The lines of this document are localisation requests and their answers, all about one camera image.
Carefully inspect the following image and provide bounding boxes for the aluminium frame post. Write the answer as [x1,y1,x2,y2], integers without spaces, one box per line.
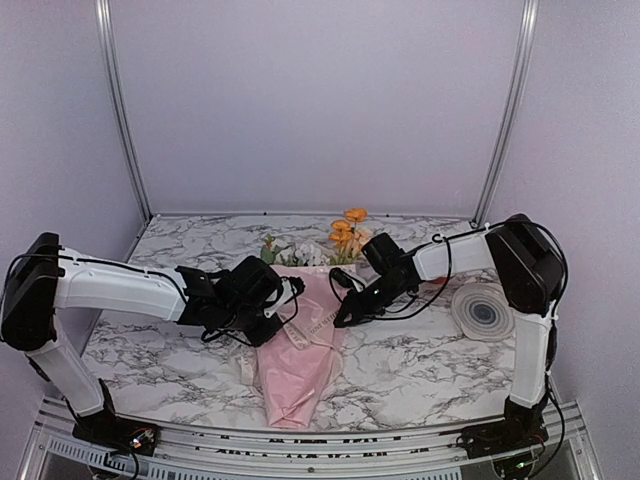
[473,0,540,225]
[95,0,153,223]

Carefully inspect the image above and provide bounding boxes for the orange flower stem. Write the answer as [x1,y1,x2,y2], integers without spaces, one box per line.
[329,207,368,265]

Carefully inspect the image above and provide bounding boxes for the orange bowl white inside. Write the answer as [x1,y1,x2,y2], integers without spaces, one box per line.
[427,276,447,285]

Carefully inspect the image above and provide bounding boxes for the white flower bunch green leaves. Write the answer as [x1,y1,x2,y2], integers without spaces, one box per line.
[260,234,330,267]

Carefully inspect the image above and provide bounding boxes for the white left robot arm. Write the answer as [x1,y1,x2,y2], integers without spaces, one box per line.
[1,232,305,445]

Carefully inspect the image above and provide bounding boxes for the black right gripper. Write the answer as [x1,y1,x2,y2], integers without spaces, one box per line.
[334,274,409,327]

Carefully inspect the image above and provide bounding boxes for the cream ribbon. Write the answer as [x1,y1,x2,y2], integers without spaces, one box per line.
[232,313,346,387]

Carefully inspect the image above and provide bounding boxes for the aluminium frame right post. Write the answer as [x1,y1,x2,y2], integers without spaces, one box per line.
[473,0,540,225]

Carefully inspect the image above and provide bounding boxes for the grey swirl ceramic plate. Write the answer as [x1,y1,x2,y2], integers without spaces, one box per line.
[451,283,515,342]

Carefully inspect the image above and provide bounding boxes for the aluminium frame left post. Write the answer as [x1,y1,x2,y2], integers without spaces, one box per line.
[95,0,153,223]

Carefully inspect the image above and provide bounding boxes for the peach flower long green stem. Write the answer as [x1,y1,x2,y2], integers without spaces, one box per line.
[351,226,373,259]

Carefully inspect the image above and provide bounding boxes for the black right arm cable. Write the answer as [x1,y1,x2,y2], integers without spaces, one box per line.
[327,232,454,321]

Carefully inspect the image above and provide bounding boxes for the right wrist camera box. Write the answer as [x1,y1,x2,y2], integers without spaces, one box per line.
[361,232,405,275]

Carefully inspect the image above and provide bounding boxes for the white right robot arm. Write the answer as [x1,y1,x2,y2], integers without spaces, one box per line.
[334,214,569,448]

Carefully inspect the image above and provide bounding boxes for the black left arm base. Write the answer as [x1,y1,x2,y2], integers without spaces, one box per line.
[67,379,160,456]

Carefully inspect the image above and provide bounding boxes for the aluminium front rail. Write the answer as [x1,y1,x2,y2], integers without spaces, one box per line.
[17,398,603,479]

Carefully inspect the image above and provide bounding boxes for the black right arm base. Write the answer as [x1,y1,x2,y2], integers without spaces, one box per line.
[456,391,549,459]

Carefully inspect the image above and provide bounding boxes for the pink wrapping paper sheet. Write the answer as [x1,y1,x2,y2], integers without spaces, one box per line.
[257,265,346,429]

